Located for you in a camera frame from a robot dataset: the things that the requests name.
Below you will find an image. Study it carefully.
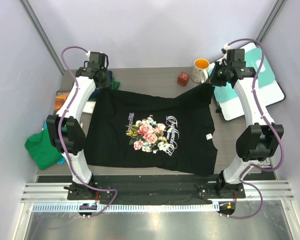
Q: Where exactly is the bright green crumpled shirt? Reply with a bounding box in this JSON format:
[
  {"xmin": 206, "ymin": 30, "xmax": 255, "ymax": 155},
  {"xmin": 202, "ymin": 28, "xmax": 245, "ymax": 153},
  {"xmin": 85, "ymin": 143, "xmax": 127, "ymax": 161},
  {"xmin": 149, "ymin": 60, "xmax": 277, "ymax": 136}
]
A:
[{"xmin": 24, "ymin": 129, "xmax": 61, "ymax": 171}]

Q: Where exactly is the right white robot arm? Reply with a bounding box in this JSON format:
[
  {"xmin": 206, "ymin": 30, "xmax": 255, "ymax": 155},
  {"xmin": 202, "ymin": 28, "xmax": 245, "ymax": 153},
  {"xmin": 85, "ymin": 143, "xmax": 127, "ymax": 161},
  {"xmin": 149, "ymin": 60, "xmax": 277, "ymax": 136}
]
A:
[{"xmin": 207, "ymin": 60, "xmax": 284, "ymax": 198}]

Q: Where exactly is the teal folding template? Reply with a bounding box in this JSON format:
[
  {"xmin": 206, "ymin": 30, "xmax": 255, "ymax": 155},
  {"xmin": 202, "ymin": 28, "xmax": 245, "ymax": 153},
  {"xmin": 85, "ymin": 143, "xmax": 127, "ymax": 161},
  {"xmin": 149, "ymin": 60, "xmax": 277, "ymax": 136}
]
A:
[{"xmin": 214, "ymin": 48, "xmax": 275, "ymax": 103}]

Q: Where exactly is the black t shirt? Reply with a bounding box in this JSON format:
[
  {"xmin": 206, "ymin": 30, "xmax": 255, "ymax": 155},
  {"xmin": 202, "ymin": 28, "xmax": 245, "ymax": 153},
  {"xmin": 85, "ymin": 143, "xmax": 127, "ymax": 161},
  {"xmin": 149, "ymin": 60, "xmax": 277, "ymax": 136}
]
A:
[{"xmin": 83, "ymin": 83, "xmax": 218, "ymax": 176}]

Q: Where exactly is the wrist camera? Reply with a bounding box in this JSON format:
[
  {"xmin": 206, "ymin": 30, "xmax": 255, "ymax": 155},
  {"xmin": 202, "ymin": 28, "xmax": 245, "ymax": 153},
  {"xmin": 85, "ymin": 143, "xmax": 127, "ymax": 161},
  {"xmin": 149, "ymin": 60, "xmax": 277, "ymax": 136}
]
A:
[
  {"xmin": 219, "ymin": 44, "xmax": 246, "ymax": 68},
  {"xmin": 83, "ymin": 51, "xmax": 109, "ymax": 69}
]

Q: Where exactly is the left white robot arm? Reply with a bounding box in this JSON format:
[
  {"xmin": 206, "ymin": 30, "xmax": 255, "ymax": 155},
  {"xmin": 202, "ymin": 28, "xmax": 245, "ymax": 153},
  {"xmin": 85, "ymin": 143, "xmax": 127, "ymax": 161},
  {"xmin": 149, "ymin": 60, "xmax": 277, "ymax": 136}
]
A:
[{"xmin": 46, "ymin": 66, "xmax": 111, "ymax": 200}]

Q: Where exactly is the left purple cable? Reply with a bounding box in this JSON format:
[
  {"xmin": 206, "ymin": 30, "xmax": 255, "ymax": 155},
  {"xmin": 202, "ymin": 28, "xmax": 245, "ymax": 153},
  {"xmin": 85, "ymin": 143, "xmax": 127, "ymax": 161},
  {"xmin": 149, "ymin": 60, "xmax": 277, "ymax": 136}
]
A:
[{"xmin": 57, "ymin": 46, "xmax": 118, "ymax": 217}]

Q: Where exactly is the white mug orange inside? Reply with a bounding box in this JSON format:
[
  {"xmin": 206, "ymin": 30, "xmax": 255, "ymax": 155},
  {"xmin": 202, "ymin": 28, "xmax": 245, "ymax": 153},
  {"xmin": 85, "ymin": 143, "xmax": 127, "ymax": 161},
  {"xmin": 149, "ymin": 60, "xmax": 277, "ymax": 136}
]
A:
[{"xmin": 191, "ymin": 58, "xmax": 210, "ymax": 83}]

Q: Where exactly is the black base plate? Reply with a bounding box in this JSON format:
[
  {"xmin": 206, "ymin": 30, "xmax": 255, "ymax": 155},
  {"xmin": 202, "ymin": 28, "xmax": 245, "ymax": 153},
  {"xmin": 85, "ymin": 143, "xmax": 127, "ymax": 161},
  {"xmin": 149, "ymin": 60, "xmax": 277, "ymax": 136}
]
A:
[{"xmin": 65, "ymin": 174, "xmax": 246, "ymax": 206}]

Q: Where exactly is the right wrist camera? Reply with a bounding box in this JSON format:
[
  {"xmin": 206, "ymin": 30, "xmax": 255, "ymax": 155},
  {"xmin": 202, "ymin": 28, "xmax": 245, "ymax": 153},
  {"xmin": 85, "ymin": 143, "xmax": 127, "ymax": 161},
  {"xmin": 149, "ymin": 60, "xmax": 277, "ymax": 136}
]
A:
[{"xmin": 219, "ymin": 44, "xmax": 246, "ymax": 68}]

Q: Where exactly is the white board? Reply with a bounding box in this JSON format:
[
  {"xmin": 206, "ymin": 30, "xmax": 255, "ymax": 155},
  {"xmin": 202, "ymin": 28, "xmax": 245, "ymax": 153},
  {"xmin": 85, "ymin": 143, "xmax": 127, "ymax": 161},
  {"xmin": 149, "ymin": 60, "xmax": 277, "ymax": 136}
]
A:
[{"xmin": 216, "ymin": 42, "xmax": 286, "ymax": 121}]

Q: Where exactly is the brown picture book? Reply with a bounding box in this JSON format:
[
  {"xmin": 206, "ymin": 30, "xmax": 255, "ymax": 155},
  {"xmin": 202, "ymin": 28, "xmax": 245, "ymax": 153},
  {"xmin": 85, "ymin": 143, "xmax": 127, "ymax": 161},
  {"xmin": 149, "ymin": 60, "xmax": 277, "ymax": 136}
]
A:
[{"xmin": 53, "ymin": 90, "xmax": 70, "ymax": 114}]

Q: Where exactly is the red cube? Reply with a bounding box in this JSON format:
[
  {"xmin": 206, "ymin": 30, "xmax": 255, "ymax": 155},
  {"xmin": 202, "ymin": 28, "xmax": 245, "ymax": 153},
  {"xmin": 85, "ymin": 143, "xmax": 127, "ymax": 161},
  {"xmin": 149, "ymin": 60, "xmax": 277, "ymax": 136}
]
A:
[{"xmin": 177, "ymin": 72, "xmax": 191, "ymax": 87}]

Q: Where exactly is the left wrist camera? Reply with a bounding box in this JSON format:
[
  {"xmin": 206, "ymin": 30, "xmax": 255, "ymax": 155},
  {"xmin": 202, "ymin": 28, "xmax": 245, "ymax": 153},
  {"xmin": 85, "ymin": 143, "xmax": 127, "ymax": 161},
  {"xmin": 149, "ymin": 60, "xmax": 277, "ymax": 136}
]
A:
[{"xmin": 83, "ymin": 51, "xmax": 109, "ymax": 69}]

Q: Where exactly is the dark green folded shirt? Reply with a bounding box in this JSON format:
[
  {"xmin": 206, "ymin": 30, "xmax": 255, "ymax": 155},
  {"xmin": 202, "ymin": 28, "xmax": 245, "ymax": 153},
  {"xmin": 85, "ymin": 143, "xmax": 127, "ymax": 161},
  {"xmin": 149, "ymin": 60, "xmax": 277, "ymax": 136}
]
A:
[{"xmin": 88, "ymin": 80, "xmax": 121, "ymax": 102}]

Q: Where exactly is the turquoise shirt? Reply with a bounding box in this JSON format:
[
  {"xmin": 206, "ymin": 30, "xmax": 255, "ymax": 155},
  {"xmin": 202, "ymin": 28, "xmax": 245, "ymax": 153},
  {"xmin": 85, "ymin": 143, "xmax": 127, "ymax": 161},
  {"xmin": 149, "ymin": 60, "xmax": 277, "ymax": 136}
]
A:
[{"xmin": 42, "ymin": 121, "xmax": 66, "ymax": 165}]

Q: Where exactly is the navy blue folded shirt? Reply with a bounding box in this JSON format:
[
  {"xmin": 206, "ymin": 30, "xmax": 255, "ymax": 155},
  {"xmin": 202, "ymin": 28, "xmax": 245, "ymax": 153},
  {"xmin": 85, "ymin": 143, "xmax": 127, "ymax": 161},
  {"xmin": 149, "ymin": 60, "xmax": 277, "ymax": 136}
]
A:
[{"xmin": 108, "ymin": 70, "xmax": 113, "ymax": 83}]

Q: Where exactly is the white folded shirt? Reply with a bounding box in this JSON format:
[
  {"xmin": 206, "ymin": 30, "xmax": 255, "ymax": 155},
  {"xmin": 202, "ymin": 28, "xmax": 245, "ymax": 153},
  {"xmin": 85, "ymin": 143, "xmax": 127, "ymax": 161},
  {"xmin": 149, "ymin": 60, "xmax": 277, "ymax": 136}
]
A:
[{"xmin": 82, "ymin": 101, "xmax": 96, "ymax": 114}]

